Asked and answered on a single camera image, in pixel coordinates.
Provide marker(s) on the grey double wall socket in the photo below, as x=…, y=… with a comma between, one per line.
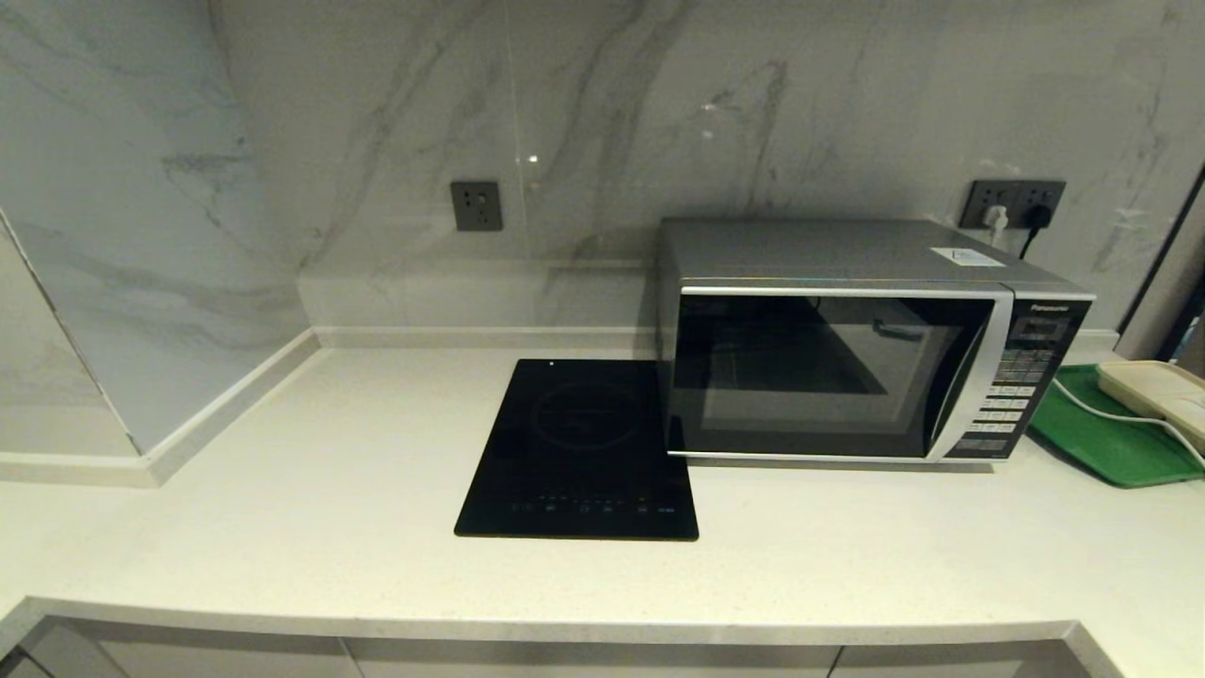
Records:
x=988, y=193

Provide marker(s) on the white power plug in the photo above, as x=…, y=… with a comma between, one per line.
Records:
x=996, y=221

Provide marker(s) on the green plastic tray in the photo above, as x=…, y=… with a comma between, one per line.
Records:
x=1101, y=443

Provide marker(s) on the black glass microwave door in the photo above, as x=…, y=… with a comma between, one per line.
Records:
x=810, y=377

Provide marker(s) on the grey single wall socket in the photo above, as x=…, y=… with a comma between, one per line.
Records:
x=475, y=206

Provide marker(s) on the black induction cooktop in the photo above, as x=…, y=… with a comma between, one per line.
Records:
x=579, y=452

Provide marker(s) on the black power plug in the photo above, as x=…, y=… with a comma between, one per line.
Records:
x=1037, y=216

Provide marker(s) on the white paper label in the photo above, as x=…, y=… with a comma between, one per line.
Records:
x=966, y=256

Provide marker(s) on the grey cabinet front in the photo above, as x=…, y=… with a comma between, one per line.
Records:
x=188, y=659
x=565, y=664
x=941, y=664

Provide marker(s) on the silver microwave oven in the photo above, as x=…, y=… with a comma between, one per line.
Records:
x=828, y=250

